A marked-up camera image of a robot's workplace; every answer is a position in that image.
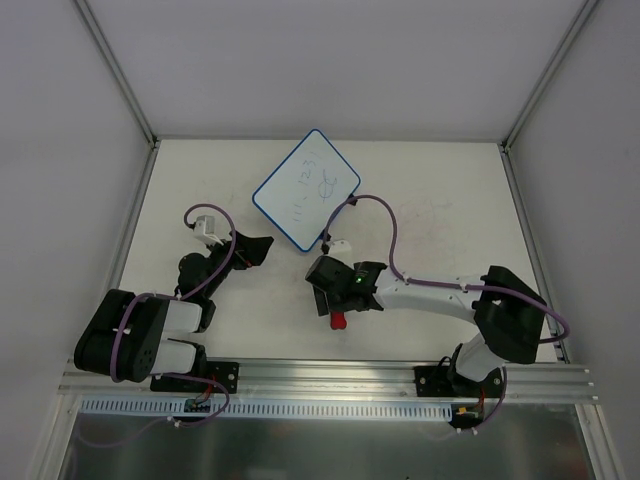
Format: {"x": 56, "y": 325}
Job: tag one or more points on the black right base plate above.
{"x": 440, "y": 382}

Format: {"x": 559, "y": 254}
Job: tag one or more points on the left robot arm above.
{"x": 131, "y": 337}

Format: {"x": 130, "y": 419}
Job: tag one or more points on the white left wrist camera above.
{"x": 204, "y": 231}

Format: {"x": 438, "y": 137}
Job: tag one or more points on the aluminium mounting rail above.
{"x": 553, "y": 383}

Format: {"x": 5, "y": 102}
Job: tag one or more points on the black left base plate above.
{"x": 222, "y": 372}

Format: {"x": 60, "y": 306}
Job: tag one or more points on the white slotted cable duct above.
{"x": 254, "y": 408}

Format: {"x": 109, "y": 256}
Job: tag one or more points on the blue framed whiteboard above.
{"x": 299, "y": 196}

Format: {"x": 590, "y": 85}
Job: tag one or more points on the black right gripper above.
{"x": 323, "y": 298}

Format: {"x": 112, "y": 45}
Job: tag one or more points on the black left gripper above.
{"x": 242, "y": 251}

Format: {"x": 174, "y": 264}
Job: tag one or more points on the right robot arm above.
{"x": 509, "y": 315}

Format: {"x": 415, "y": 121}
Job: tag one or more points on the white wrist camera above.
{"x": 336, "y": 247}
{"x": 204, "y": 231}

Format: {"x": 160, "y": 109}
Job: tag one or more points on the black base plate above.
{"x": 440, "y": 382}
{"x": 222, "y": 372}

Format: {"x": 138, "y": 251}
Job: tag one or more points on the red bone-shaped eraser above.
{"x": 338, "y": 321}

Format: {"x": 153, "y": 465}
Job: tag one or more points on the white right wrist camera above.
{"x": 336, "y": 247}

